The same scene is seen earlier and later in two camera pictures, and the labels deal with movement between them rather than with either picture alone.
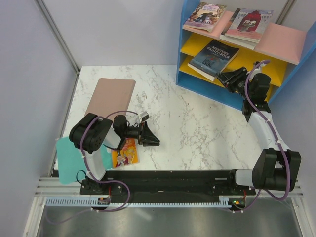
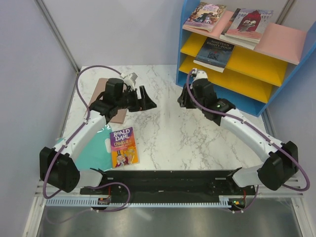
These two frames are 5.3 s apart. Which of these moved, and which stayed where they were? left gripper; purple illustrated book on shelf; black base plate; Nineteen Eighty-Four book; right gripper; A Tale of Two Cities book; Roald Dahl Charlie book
Moved: Nineteen Eighty-Four book; right gripper; left gripper
Stayed: A Tale of Two Cities book; purple illustrated book on shelf; Roald Dahl Charlie book; black base plate
